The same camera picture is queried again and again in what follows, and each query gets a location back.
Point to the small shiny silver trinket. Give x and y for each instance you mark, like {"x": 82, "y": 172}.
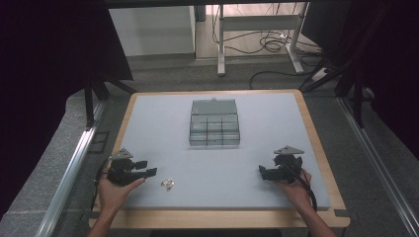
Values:
{"x": 168, "y": 183}

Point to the black curtain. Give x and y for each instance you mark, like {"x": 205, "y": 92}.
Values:
{"x": 49, "y": 65}
{"x": 388, "y": 65}

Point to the aluminium rail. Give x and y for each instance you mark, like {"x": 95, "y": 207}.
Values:
{"x": 67, "y": 177}
{"x": 378, "y": 158}

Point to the person's left hand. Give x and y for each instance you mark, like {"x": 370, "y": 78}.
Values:
{"x": 113, "y": 194}

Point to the white power strip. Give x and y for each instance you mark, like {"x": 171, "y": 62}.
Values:
{"x": 319, "y": 74}

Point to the person's right hand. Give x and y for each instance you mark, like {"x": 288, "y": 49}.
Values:
{"x": 296, "y": 192}

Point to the white desk frame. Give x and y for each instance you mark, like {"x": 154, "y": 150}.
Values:
{"x": 257, "y": 23}

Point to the grey foam mat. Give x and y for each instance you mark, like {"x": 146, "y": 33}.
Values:
{"x": 214, "y": 171}

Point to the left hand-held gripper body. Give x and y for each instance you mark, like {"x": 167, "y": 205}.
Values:
{"x": 121, "y": 169}

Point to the clear plastic compartment box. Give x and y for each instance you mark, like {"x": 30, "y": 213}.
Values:
{"x": 214, "y": 126}

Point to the black metal stand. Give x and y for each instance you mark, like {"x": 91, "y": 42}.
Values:
{"x": 89, "y": 105}
{"x": 357, "y": 98}

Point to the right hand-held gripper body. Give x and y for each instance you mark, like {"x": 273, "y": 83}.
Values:
{"x": 288, "y": 163}

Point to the white cabinet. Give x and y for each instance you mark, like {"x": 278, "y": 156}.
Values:
{"x": 151, "y": 31}

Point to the wooden table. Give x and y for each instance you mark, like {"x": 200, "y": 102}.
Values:
{"x": 214, "y": 219}

